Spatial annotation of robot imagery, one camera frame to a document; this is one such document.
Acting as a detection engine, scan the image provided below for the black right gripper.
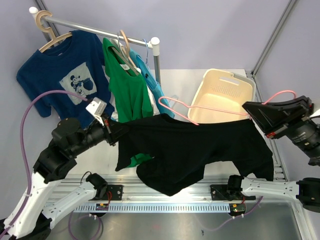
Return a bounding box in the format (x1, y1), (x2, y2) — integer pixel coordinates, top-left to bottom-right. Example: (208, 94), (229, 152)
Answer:
(241, 94), (320, 166)

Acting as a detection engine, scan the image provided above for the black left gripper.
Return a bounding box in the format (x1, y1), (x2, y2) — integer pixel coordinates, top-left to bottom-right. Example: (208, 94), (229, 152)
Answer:
(70, 111), (133, 156)

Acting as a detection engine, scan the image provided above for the pink wire hanger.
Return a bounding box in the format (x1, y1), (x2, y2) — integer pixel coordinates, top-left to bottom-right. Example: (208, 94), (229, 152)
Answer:
(158, 90), (297, 126)

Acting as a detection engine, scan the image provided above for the light blue t shirt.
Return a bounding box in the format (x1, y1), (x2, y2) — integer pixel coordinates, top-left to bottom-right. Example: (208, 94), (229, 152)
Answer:
(129, 49), (175, 118)

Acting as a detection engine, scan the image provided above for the black t shirt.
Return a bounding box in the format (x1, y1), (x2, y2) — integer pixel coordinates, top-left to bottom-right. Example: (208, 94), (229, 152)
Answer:
(114, 113), (275, 197)

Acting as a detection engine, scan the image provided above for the light blue wire hanger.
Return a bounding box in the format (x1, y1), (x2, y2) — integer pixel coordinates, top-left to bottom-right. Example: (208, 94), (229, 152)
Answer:
(142, 37), (161, 84)

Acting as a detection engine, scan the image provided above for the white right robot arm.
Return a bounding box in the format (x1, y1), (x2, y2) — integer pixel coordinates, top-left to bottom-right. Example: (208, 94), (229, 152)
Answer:
(226, 95), (320, 213)

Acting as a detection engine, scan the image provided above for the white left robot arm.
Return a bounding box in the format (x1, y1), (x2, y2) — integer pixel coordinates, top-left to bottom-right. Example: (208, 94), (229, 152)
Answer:
(0, 117), (129, 240)

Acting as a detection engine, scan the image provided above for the green t shirt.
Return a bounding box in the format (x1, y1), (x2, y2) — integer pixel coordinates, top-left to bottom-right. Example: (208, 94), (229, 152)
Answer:
(102, 38), (154, 172)

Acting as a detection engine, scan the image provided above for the navy blue t shirt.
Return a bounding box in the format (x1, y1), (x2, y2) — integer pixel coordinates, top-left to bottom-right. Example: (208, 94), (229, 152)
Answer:
(16, 30), (115, 128)

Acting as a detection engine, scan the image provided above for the beige wooden hanger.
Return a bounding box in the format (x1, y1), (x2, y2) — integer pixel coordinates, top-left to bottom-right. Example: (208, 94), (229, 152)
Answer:
(34, 10), (72, 53)
(120, 29), (141, 73)

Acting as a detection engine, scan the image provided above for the white printed t shirt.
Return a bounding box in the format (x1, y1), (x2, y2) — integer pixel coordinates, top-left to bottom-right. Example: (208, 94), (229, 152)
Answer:
(134, 63), (160, 115)

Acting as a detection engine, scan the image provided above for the cream laundry basket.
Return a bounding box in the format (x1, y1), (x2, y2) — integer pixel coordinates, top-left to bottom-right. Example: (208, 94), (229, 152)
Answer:
(187, 68), (256, 124)

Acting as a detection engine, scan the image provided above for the metal clothes rack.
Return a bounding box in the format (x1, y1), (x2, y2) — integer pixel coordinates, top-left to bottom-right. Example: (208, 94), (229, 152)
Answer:
(28, 6), (162, 86)

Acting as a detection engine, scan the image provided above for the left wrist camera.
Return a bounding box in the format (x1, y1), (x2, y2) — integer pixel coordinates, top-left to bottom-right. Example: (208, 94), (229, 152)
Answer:
(85, 97), (107, 126)

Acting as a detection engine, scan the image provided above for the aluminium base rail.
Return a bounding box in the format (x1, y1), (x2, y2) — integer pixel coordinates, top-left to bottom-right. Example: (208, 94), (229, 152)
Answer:
(47, 173), (298, 204)

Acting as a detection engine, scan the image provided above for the white slotted cable duct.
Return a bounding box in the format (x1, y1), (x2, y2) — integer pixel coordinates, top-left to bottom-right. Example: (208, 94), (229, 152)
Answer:
(74, 202), (231, 213)

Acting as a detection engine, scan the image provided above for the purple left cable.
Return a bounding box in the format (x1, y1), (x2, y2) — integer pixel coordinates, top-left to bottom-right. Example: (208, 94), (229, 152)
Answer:
(4, 90), (104, 238)

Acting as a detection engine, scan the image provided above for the grey wire hanger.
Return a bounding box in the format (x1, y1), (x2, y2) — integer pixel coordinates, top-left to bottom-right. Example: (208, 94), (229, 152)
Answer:
(111, 33), (132, 65)

